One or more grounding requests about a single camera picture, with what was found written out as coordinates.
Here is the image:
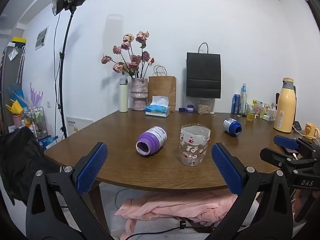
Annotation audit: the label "wall poster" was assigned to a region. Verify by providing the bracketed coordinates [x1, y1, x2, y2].
[35, 26, 49, 51]

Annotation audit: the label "white power strip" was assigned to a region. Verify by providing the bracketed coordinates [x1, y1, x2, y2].
[262, 109, 277, 122]

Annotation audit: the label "wooden table leg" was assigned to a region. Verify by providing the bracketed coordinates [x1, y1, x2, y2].
[88, 181, 112, 234]

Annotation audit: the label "white cable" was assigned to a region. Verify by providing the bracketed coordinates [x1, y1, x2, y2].
[292, 126, 320, 146]

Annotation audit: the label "yellow thermos jug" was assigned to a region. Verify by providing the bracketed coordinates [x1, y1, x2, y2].
[273, 77, 297, 133]

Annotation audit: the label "blue bottle lying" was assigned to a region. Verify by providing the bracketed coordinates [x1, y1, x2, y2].
[223, 117, 243, 137]

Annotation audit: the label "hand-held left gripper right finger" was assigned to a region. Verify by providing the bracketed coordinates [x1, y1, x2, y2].
[205, 142, 294, 240]

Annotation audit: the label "white thermos bottle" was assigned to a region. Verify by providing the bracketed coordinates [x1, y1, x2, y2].
[119, 77, 129, 112]

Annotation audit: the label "blue drink can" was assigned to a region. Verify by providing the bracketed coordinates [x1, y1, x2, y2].
[231, 94, 241, 114]

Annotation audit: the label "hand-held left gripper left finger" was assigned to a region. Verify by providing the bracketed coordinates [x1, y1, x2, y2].
[26, 142, 113, 240]

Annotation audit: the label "dried pink roses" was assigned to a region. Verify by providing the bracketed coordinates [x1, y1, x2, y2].
[101, 31, 155, 79]

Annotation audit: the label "black cable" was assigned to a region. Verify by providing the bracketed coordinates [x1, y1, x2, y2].
[120, 219, 216, 240]

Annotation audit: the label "blue tissue box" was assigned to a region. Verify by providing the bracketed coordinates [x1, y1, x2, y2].
[145, 96, 171, 118]

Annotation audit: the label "black paper bag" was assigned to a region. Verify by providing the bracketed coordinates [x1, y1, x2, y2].
[186, 42, 222, 99]

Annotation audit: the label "black studio light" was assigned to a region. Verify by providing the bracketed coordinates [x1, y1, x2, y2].
[52, 0, 89, 16]

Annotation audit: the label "purple phone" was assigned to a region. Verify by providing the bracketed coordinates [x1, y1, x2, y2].
[282, 146, 299, 156]

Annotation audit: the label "glass of yellow drink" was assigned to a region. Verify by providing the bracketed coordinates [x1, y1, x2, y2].
[246, 104, 257, 122]

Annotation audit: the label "clear glass bottle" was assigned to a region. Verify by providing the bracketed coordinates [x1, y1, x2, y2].
[239, 83, 248, 116]

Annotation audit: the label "brown paper bag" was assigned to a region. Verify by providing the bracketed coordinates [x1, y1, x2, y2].
[148, 65, 177, 113]

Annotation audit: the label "pink cloth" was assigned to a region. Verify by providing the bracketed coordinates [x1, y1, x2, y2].
[115, 189, 250, 233]

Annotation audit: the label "wire rack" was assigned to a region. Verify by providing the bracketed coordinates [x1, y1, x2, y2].
[24, 106, 48, 141]

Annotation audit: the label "purple hangers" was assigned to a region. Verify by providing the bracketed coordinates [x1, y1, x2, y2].
[30, 82, 44, 106]

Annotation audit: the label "grey fridge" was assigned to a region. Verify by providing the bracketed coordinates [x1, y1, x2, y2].
[0, 42, 27, 135]

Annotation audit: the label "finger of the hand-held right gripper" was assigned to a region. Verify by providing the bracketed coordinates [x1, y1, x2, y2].
[273, 135, 320, 157]
[260, 148, 299, 173]

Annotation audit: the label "black light stand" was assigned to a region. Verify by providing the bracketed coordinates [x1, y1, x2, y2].
[56, 10, 77, 139]

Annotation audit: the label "yellow mug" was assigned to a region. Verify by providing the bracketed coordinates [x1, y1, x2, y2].
[304, 122, 320, 140]

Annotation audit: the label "clear jar of oats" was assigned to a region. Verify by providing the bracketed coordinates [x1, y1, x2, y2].
[197, 98, 213, 114]

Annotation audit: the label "pink stone vase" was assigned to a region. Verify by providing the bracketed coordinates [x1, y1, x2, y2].
[131, 78, 148, 111]

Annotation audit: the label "purple bottle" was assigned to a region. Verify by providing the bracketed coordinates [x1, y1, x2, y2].
[136, 126, 168, 157]

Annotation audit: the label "black jacket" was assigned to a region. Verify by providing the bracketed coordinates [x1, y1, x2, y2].
[0, 126, 61, 206]

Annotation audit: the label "blue hangers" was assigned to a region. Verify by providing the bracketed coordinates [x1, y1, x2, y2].
[6, 84, 28, 105]

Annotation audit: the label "clear printed glass cup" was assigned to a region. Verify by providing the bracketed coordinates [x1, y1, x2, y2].
[180, 123, 211, 167]

